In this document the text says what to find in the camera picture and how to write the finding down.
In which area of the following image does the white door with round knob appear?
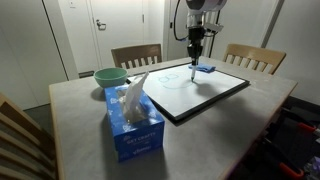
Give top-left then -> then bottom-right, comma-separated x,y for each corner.
209,0 -> 278,62

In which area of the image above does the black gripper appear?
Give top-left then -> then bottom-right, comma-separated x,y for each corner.
186,27 -> 206,67

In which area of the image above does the blue cloth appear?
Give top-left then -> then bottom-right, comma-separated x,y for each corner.
187,61 -> 217,74

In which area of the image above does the green and white marker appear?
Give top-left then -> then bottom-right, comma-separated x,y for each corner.
190,61 -> 198,82

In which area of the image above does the black-framed whiteboard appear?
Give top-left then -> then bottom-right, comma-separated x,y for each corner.
126,61 -> 251,123

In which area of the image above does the white door with lever handle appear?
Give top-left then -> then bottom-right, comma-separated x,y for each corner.
87,0 -> 148,69

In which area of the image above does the mint-green bowl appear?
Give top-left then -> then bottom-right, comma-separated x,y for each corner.
93,67 -> 129,89

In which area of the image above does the silver lever door handle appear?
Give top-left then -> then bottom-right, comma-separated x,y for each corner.
95,19 -> 107,32

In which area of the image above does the black clamp with orange handle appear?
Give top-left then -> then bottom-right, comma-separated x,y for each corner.
263,136 -> 305,179
283,108 -> 316,134

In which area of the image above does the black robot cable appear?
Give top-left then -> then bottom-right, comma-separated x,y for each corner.
172,0 -> 190,42

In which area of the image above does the light wooden chair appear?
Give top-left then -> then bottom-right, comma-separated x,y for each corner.
222,43 -> 287,75
0,93 -> 58,180

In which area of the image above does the brown wooden chair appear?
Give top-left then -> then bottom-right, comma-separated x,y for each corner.
110,43 -> 163,69

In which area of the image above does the white tissue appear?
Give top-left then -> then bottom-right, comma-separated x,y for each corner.
123,69 -> 150,123

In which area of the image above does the blue tissue box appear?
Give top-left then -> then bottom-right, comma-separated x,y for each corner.
104,84 -> 166,163

